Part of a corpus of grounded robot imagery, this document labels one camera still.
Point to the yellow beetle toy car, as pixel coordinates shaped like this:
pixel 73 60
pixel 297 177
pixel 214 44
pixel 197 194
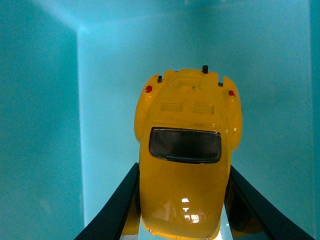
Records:
pixel 188 123

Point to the teal storage box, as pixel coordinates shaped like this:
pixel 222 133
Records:
pixel 71 72

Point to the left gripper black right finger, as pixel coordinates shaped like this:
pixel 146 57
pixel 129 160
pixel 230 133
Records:
pixel 252 217

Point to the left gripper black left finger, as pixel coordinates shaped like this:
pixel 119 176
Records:
pixel 119 218

